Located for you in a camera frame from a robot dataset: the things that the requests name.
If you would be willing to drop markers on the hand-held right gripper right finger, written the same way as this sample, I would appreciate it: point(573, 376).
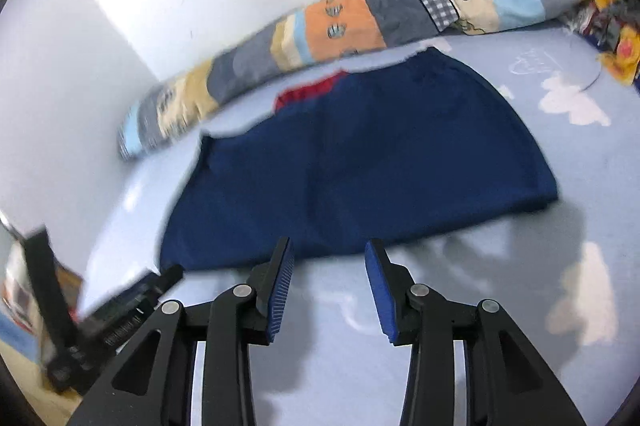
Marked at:
point(380, 296)

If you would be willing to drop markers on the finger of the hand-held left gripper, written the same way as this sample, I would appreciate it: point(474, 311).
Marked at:
point(47, 286)
point(165, 280)

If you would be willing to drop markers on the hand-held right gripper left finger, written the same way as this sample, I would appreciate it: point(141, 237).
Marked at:
point(280, 291)

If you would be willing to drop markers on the navy blue work jacket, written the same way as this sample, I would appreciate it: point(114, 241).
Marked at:
point(350, 166)

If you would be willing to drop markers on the wooden cabinet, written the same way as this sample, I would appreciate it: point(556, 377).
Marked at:
point(70, 286)

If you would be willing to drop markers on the light blue cloud bed sheet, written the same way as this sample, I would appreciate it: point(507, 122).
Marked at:
point(500, 286)

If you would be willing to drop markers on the rolled patchwork quilt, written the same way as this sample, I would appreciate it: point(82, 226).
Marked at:
point(340, 26)

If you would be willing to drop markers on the colourful printed cloth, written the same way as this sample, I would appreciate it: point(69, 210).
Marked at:
point(620, 41)

